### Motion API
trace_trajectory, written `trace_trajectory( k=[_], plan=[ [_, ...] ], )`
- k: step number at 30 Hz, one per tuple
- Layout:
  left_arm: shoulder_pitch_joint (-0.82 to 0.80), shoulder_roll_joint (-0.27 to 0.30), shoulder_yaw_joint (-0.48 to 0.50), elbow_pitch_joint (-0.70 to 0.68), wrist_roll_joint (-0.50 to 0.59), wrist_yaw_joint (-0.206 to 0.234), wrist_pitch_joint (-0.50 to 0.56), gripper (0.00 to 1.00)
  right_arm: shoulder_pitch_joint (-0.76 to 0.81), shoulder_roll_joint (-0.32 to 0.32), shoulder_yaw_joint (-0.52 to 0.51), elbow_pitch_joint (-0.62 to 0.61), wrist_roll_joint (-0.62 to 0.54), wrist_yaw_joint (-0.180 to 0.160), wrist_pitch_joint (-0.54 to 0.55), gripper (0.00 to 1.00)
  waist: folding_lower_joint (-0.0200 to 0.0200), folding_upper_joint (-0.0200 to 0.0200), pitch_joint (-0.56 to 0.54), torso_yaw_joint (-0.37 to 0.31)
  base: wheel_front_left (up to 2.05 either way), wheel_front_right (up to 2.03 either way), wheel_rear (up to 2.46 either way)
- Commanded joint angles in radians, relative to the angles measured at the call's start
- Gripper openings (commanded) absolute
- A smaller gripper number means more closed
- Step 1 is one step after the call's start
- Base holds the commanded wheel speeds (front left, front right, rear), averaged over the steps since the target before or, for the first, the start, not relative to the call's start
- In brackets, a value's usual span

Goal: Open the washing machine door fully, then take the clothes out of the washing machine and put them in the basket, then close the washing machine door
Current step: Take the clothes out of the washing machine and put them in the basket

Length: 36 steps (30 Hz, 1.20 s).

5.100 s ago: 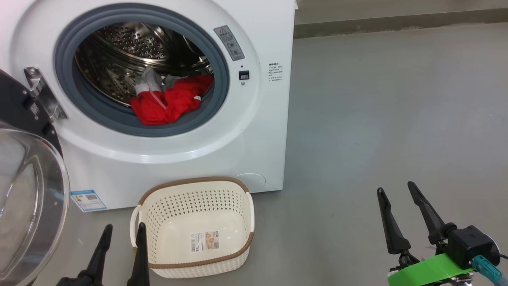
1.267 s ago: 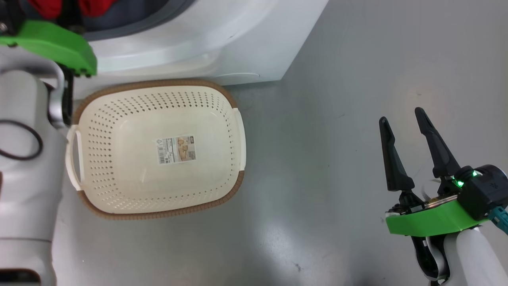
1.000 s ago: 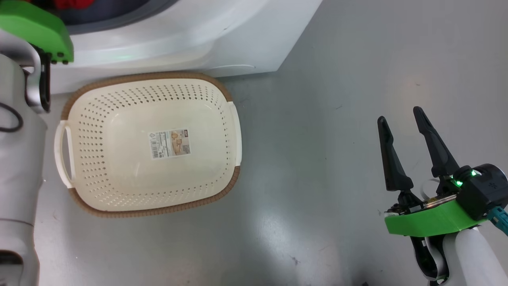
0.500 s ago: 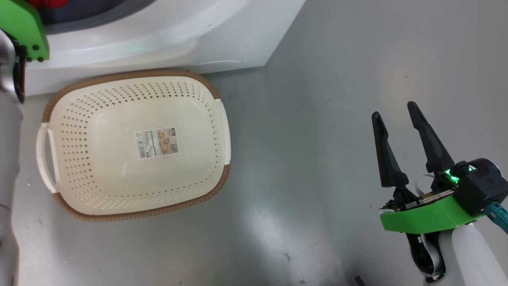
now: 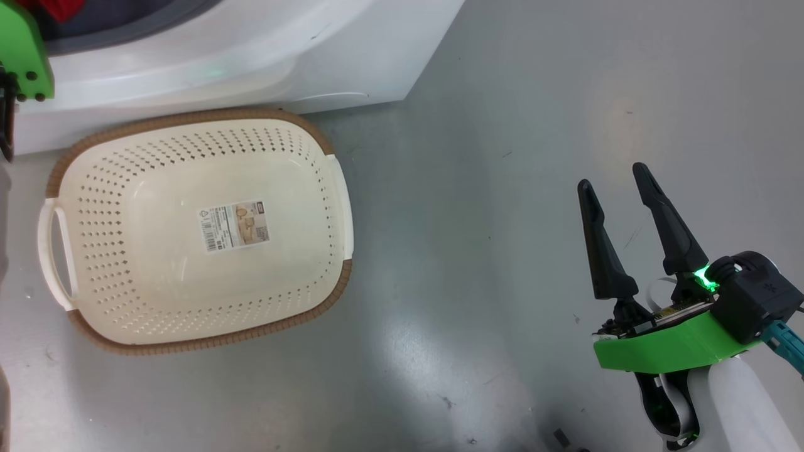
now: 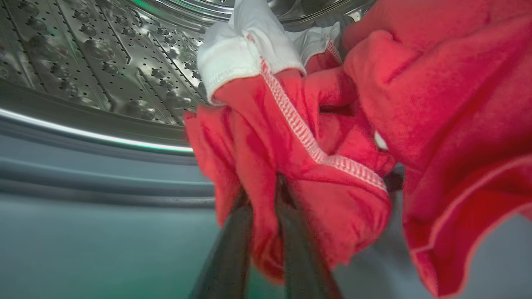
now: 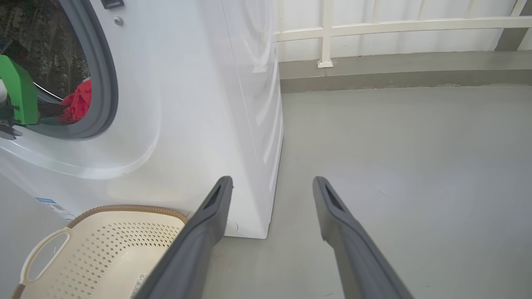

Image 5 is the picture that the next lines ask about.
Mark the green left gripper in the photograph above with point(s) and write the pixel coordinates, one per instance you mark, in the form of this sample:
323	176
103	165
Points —
22	56

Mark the round white filter cover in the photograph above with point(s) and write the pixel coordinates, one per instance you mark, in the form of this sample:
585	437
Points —
326	98

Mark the white front-load washing machine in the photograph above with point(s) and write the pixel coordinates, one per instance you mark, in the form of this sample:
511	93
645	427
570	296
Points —
251	50

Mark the white product label sticker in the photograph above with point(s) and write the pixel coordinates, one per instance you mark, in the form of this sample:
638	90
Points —
233	226

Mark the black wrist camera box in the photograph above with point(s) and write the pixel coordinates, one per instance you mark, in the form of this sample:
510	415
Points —
754	295

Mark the red and white garment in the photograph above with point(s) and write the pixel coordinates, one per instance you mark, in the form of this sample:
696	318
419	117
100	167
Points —
63	7

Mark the cream perforated laundry basket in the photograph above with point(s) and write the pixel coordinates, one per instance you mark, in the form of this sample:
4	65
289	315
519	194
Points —
157	282

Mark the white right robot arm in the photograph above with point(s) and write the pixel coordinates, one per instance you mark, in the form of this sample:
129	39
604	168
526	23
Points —
735	408

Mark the small black floor scrap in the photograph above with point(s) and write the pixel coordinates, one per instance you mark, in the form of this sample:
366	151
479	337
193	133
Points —
560	437

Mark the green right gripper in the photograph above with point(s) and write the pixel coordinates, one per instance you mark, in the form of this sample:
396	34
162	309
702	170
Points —
672	345

